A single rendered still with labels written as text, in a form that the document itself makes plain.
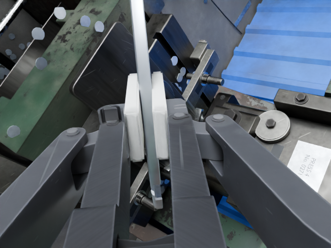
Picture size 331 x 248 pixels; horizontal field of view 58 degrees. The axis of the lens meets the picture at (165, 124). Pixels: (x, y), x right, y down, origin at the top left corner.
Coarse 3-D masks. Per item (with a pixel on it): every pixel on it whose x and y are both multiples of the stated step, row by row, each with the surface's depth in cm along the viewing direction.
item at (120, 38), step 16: (112, 32) 47; (128, 32) 49; (96, 48) 46; (112, 48) 48; (128, 48) 50; (96, 64) 46; (112, 64) 48; (128, 64) 51; (80, 80) 45; (96, 80) 47; (112, 80) 49; (80, 96) 45; (96, 96) 48; (112, 96) 50; (176, 96) 63; (96, 112) 49; (144, 144) 59
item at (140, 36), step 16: (144, 16) 17; (144, 32) 17; (144, 48) 17; (144, 64) 18; (144, 80) 18; (144, 96) 18; (144, 112) 18; (144, 128) 19; (160, 192) 35; (160, 208) 27
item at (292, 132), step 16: (224, 112) 50; (240, 112) 50; (256, 112) 52; (272, 112) 49; (256, 128) 49; (272, 128) 48; (288, 128) 46; (304, 128) 46; (320, 128) 45; (272, 144) 48; (288, 144) 46; (304, 144) 45; (320, 144) 44; (288, 160) 45; (304, 160) 44; (320, 160) 43; (208, 176) 51; (304, 176) 43; (320, 176) 42; (224, 192) 55; (320, 192) 41
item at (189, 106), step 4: (188, 100) 66; (188, 104) 66; (188, 108) 67; (192, 108) 68; (188, 112) 67; (192, 112) 68; (192, 116) 69; (144, 152) 65; (160, 160) 64; (164, 160) 65; (168, 160) 66; (160, 164) 67; (164, 164) 65; (168, 164) 67
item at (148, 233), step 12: (0, 144) 76; (0, 156) 53; (12, 156) 65; (0, 168) 53; (12, 168) 55; (24, 168) 56; (0, 180) 54; (12, 180) 55; (0, 192) 54; (132, 228) 86; (144, 228) 85; (156, 228) 84; (168, 228) 106; (144, 240) 84
